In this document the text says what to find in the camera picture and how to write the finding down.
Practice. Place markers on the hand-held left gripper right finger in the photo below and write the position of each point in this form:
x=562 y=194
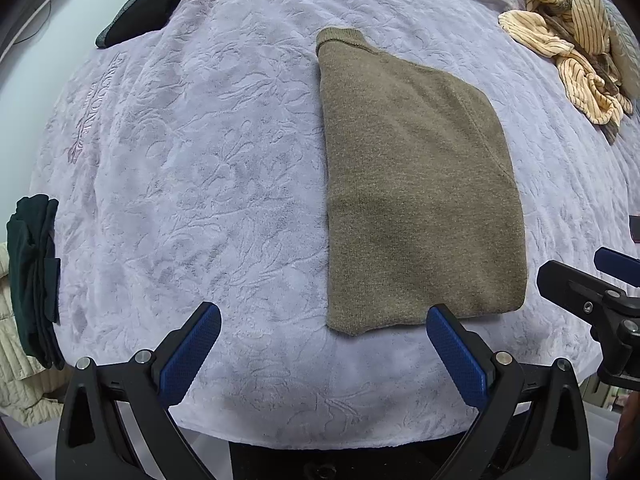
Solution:
x=457 y=355

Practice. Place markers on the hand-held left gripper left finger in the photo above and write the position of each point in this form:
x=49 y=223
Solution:
x=192 y=355

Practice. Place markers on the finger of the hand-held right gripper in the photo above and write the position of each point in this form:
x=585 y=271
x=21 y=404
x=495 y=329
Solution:
x=620 y=265
x=570 y=287

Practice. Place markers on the brown knit sweater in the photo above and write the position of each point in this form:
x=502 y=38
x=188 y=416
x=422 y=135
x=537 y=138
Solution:
x=415 y=195

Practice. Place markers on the dark red smartphone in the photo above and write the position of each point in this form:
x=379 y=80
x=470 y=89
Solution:
x=635 y=229

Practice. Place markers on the cluttered bedside shelf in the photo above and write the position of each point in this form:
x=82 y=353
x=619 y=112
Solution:
x=602 y=392

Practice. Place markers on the lavender embossed blanket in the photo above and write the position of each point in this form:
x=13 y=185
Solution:
x=200 y=185

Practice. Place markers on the cream quilted jacket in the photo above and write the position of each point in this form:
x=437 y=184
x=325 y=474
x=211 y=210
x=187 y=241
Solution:
x=25 y=390

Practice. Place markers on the dark green cloth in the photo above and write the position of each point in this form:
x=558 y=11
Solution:
x=35 y=280

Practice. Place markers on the silver leaf-pattern pillow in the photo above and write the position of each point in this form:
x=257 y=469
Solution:
x=625 y=55

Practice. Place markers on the cream striped garment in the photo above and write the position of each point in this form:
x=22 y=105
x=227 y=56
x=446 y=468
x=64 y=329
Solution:
x=575 y=45

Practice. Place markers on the black cushion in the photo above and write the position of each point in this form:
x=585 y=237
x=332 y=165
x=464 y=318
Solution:
x=145 y=10

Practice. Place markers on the wall-mounted flat screen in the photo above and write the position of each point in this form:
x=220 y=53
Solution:
x=30 y=5

